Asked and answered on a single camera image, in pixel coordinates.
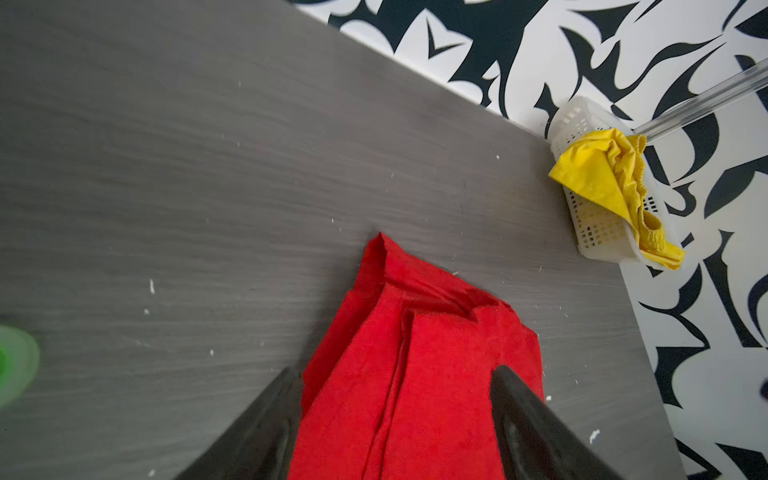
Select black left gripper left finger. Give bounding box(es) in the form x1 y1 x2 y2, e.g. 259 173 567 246
178 367 303 479

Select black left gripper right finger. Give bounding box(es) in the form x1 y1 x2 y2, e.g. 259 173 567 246
490 365 621 480

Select red shorts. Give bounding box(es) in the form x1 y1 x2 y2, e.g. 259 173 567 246
289 235 543 479

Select yellow shorts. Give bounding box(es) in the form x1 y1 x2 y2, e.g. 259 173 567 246
549 129 685 270

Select white plastic basket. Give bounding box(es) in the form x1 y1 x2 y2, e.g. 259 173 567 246
548 96 681 270

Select green tape roll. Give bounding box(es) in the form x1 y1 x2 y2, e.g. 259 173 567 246
0 325 40 408

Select aluminium frame crossbar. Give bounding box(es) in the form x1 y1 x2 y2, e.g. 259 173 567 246
634 60 767 142

